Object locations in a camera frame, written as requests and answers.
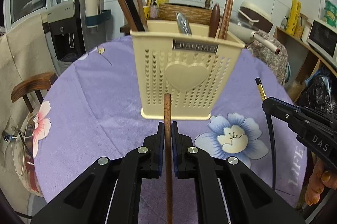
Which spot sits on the metal spoon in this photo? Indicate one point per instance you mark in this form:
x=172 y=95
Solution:
x=183 y=24

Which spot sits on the dark wooden spoon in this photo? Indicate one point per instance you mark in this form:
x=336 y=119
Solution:
x=214 y=19

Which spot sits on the black plastic bag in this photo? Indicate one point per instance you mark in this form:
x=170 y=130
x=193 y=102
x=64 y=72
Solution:
x=321 y=92

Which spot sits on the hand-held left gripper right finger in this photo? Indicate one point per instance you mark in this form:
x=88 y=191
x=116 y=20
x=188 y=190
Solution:
x=175 y=161

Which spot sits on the wooden chair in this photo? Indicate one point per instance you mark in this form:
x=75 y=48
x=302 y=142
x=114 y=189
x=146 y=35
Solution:
x=31 y=82

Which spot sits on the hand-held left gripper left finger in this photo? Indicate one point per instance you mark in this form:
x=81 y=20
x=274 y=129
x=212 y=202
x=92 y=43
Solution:
x=159 y=161

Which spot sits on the wooden cabinet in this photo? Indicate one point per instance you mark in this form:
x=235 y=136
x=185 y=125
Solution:
x=302 y=55

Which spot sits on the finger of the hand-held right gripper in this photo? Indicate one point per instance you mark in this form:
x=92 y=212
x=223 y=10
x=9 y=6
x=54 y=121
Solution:
x=279 y=111
x=288 y=105

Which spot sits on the pink cup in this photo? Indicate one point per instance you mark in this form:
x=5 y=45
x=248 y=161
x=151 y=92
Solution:
x=154 y=13

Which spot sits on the yellow packet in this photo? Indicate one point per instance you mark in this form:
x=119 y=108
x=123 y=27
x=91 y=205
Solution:
x=292 y=16

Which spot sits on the wooden counter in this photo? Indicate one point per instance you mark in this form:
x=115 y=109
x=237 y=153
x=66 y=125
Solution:
x=125 y=29

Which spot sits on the yellow cup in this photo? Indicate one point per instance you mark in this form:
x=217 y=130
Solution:
x=147 y=12

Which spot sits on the stack of green packets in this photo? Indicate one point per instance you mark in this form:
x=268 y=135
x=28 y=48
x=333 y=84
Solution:
x=330 y=13

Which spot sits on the floral cloth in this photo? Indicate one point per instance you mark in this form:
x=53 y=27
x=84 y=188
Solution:
x=273 y=61

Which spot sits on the purple floral tablecloth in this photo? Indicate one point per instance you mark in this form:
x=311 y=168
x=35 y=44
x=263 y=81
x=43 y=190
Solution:
x=92 y=121

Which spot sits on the beige cloth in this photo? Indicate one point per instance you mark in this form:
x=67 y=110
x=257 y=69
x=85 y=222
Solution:
x=23 y=50

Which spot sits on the rice cooker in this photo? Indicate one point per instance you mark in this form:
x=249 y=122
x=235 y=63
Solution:
x=252 y=9

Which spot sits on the person's right hand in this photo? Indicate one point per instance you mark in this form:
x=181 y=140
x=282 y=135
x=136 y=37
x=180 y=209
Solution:
x=320 y=182

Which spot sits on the white pan with lid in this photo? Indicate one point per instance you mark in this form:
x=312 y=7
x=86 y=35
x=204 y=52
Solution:
x=242 y=29

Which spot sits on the water dispenser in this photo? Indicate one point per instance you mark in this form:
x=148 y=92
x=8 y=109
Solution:
x=65 y=34

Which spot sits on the beige plastic utensil holder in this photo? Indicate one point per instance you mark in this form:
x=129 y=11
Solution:
x=184 y=76

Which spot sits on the white microwave oven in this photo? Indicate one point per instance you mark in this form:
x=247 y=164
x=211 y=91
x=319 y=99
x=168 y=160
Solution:
x=323 y=40

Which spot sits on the woven basin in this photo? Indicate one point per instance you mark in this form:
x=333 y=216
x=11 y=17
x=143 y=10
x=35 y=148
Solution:
x=194 y=13

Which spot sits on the blue wall holder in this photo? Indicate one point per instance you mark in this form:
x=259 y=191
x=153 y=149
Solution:
x=101 y=17

